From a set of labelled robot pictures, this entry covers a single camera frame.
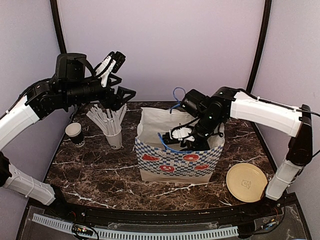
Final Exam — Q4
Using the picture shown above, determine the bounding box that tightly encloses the stack of paper cups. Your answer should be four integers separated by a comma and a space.
65, 122, 85, 148

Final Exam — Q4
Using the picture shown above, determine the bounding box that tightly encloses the bundle of wrapped straws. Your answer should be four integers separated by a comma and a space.
86, 103, 127, 136

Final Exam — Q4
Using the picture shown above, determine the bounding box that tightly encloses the blue checkered paper bag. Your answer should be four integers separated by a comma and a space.
134, 86, 226, 184

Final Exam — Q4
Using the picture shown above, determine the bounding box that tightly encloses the black table edge rail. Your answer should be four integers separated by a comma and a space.
42, 192, 298, 230

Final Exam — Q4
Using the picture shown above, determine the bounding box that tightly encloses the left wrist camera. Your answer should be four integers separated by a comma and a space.
94, 51, 126, 88

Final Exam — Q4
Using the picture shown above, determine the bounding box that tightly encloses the cream round plate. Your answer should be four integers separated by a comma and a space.
226, 163, 268, 203

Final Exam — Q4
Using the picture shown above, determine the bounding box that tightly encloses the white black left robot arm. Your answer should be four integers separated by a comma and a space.
0, 51, 136, 218

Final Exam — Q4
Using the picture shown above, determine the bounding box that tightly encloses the white cup holding straws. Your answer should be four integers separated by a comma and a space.
103, 126, 123, 150

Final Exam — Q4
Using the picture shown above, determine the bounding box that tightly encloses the white slotted cable duct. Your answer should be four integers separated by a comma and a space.
31, 213, 239, 240

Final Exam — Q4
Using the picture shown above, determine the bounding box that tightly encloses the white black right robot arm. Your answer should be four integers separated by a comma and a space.
180, 86, 313, 217

